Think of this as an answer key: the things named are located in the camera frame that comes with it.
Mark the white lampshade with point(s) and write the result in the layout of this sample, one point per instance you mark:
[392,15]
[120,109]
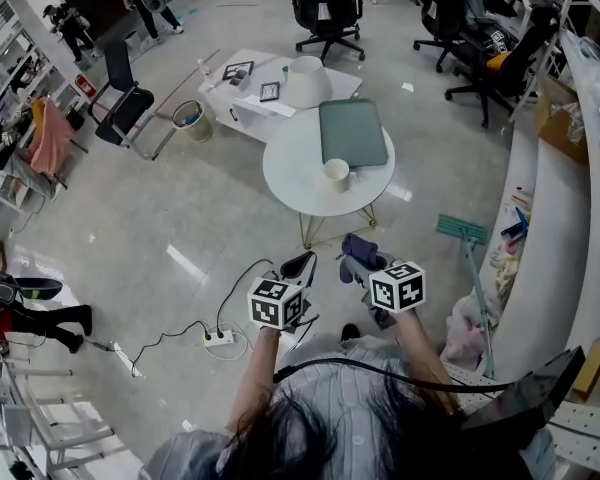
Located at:
[307,85]

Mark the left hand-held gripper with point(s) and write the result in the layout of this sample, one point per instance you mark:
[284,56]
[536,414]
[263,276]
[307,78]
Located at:
[275,303]

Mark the black office chair orange cushion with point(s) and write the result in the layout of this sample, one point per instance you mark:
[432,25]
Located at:
[500,68]

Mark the woven waste basket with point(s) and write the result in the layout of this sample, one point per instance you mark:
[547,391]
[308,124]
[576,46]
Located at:
[195,125]

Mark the person's black shoe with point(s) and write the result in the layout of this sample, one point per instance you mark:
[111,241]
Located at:
[350,332]

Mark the black picture frame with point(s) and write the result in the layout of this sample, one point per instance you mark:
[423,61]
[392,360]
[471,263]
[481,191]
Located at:
[269,92]
[237,68]

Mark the blue plastic tool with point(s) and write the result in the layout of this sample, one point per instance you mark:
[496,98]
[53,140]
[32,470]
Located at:
[517,225]

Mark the white cup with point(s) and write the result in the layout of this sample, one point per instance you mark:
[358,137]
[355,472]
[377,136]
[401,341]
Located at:
[336,174]

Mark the black chair with chrome frame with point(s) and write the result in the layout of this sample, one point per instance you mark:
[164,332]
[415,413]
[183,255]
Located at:
[125,113]

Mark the red wall sign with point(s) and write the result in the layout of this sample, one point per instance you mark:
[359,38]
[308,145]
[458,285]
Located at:
[86,85]

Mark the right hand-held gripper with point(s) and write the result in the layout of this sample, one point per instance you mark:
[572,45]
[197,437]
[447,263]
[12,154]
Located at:
[397,288]

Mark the green plastic tray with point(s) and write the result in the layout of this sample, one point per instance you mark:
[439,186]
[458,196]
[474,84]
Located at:
[352,133]

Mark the dark blue cloth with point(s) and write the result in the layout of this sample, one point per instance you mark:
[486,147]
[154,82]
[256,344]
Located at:
[360,250]

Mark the round white side table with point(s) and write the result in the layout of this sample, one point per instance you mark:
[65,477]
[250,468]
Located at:
[295,178]

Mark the person's left forearm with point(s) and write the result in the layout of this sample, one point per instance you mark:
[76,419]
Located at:
[257,373]

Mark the cardboard box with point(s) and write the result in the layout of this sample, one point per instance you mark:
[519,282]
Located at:
[560,133]

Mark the white curved counter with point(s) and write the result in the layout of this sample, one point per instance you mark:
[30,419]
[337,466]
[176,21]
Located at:
[555,248]

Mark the pink hanging cloth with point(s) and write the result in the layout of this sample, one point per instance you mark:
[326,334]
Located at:
[52,138]

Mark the black headset mount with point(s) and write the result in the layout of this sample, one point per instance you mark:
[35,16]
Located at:
[535,398]

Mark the green flat mop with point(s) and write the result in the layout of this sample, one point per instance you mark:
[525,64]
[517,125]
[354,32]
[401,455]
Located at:
[460,228]

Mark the person's right forearm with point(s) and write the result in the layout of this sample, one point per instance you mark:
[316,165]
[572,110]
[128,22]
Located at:
[420,348]

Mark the small clear bottle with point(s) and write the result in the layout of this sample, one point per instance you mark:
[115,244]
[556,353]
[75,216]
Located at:
[203,67]

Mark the low white rectangular table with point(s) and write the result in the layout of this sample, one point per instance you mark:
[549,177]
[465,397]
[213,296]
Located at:
[260,118]

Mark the person's light striped shirt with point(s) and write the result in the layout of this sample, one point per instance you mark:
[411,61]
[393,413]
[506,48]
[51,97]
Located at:
[345,393]

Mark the white metal rack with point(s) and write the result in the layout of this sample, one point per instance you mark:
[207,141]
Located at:
[45,418]

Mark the small grey box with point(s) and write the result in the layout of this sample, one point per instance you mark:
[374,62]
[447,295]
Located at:
[238,80]

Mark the white perforated board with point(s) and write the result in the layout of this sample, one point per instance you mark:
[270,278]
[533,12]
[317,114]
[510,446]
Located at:
[585,433]

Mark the white paper sheet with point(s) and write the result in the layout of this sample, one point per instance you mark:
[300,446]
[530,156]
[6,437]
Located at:
[407,87]

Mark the pink plastic bag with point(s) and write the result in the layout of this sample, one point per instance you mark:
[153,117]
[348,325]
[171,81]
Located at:
[465,328]

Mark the white power strip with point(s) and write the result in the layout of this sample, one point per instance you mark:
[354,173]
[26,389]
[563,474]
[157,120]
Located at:
[219,338]

